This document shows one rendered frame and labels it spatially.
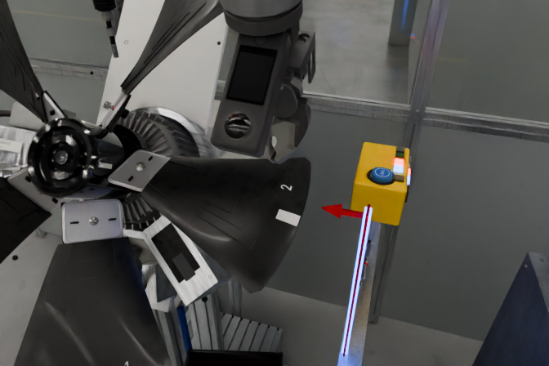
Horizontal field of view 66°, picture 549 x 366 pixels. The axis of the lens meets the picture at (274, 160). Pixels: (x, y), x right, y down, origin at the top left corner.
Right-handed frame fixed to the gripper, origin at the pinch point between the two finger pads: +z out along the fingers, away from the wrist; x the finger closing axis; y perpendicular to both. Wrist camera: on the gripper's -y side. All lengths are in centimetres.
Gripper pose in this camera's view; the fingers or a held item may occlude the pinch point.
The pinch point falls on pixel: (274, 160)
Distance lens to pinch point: 51.4
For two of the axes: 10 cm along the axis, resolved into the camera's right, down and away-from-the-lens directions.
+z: 0.9, 6.3, 7.7
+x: -9.5, -1.8, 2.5
